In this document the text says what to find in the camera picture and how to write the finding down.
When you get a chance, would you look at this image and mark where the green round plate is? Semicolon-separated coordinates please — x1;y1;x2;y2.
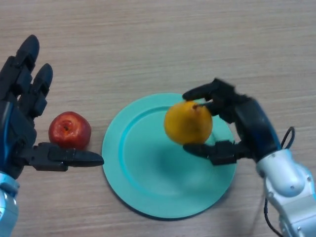
102;92;237;220

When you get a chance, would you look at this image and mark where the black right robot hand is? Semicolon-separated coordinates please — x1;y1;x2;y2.
182;78;282;166

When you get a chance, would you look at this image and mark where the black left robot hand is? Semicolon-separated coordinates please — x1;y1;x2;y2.
0;34;104;180

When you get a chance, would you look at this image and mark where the red apple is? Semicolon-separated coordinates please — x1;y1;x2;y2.
48;111;92;151

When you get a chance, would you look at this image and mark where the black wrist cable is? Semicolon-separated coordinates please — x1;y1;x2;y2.
263;126;296;234

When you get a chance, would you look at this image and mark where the yellow pear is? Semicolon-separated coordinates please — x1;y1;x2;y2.
164;101;213;146

